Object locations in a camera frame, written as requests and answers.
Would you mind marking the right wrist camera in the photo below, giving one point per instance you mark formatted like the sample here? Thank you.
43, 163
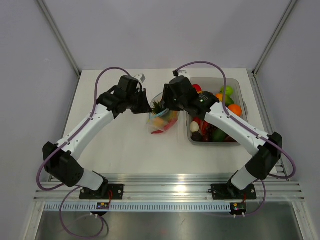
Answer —
181, 72

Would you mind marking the left aluminium frame post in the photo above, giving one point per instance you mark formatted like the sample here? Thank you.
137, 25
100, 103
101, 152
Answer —
43, 7

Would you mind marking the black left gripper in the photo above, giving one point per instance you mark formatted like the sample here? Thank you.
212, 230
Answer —
145, 107

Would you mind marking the white slotted cable duct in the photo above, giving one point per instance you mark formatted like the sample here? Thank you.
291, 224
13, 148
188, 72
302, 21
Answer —
193, 207

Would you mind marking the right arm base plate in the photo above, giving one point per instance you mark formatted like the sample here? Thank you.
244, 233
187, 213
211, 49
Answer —
220, 192

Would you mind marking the dark purple plum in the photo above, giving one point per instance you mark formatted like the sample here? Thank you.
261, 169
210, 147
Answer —
196, 137

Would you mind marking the white egg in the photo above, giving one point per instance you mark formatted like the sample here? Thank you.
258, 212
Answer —
194, 127

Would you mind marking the yellow orange mango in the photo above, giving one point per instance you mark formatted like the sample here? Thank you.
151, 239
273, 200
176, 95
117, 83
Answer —
159, 122

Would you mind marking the red apple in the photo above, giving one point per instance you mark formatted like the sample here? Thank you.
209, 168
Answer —
197, 88

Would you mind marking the dark purple grape bunch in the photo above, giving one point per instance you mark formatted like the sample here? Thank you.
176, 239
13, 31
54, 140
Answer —
208, 132

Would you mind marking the small red pepper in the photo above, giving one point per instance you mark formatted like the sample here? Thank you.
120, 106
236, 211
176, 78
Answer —
166, 127

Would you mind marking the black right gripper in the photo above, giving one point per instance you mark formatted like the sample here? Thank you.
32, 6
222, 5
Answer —
167, 95

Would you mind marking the green lime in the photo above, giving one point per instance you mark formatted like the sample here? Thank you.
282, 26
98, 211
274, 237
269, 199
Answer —
228, 90

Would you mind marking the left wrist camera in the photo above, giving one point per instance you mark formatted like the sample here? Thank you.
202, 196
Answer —
140, 77

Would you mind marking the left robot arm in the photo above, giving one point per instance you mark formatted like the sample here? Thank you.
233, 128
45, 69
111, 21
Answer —
61, 158

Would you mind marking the aluminium mounting rail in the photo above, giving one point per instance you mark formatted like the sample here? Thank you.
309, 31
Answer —
194, 187

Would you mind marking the dark green avocado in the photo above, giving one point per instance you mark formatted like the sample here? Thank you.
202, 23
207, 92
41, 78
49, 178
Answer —
218, 136

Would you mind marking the aluminium frame post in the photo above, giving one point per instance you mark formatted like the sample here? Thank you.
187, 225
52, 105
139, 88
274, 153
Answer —
275, 35
43, 7

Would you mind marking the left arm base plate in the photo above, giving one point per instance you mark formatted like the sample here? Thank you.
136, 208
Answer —
113, 191

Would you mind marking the red lobster toy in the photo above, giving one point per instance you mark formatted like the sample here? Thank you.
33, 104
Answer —
203, 125

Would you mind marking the orange fruit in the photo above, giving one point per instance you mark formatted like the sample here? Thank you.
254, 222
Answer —
236, 109

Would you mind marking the clear blue zip bag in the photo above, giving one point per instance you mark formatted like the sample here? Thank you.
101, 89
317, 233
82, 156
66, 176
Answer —
150, 126

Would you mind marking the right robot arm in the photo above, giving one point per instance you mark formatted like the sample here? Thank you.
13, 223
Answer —
265, 149

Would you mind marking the right aluminium frame post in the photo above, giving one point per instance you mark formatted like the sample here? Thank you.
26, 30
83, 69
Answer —
275, 35

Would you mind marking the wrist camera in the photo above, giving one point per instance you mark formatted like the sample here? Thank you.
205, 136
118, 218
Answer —
181, 72
140, 77

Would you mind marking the yellow green pineapple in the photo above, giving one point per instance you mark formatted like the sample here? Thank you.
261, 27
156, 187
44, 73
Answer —
159, 111

